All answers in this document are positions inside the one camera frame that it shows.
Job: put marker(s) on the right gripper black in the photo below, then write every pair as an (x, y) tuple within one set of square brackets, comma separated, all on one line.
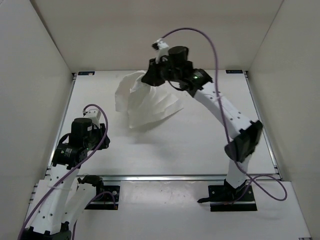
[(153, 77)]

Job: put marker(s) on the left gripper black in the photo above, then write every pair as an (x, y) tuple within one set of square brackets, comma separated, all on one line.
[(102, 129)]

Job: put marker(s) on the white pleated skirt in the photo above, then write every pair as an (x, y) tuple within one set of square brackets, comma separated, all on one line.
[(144, 104)]

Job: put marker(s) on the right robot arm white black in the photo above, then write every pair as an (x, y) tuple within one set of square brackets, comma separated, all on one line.
[(243, 134)]

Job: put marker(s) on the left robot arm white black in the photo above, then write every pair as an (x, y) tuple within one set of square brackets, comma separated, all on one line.
[(55, 216)]

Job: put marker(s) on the blue label right corner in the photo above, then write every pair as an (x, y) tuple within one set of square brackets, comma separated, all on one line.
[(234, 71)]

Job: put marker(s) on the blue label corner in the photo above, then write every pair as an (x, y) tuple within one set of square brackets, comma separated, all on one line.
[(234, 71), (86, 73)]

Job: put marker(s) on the blue label left corner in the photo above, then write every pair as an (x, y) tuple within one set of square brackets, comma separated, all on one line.
[(86, 73)]

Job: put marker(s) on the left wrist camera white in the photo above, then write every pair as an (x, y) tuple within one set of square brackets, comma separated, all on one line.
[(94, 114)]

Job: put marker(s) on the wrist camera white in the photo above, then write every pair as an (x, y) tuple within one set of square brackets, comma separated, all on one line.
[(161, 48), (94, 114)]

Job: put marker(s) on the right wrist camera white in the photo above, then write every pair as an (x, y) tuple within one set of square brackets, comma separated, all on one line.
[(161, 48)]

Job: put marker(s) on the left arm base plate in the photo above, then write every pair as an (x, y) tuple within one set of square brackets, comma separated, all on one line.
[(109, 201)]

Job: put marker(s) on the aluminium front table rail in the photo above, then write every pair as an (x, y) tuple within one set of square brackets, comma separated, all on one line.
[(166, 178)]

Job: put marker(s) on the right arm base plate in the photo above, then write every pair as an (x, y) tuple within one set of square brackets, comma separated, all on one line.
[(221, 200)]

